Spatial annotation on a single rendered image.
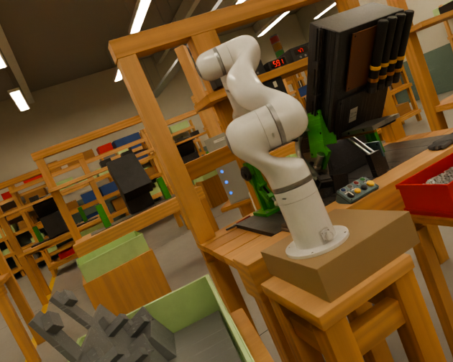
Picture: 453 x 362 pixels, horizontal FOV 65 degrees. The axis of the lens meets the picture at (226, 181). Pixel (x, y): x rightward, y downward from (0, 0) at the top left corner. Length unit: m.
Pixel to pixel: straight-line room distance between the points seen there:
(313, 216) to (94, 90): 11.07
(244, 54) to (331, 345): 0.88
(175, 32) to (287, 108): 1.05
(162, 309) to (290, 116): 0.67
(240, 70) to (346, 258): 0.63
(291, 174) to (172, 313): 0.55
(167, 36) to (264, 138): 1.06
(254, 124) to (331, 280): 0.44
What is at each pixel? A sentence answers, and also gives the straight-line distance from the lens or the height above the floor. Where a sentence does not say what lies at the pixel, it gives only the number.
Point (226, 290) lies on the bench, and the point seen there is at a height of 0.60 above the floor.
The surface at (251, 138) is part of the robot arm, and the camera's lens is 0.95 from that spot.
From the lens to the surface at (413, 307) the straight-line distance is 1.12.
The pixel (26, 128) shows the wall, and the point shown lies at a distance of 11.62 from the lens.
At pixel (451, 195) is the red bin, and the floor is 0.88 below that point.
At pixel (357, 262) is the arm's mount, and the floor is 0.90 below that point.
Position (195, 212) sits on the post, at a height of 1.03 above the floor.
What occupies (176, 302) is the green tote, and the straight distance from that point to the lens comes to 1.14.
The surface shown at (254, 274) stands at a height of 0.86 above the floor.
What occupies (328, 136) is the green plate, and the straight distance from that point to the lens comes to 1.69.
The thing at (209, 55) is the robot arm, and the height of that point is 1.60.
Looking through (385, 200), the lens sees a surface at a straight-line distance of 1.54.
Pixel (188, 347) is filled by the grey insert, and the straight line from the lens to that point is 1.06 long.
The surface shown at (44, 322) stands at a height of 1.13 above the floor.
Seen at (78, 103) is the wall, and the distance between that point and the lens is 11.71.
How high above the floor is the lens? 1.33
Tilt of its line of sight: 7 degrees down
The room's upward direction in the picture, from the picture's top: 23 degrees counter-clockwise
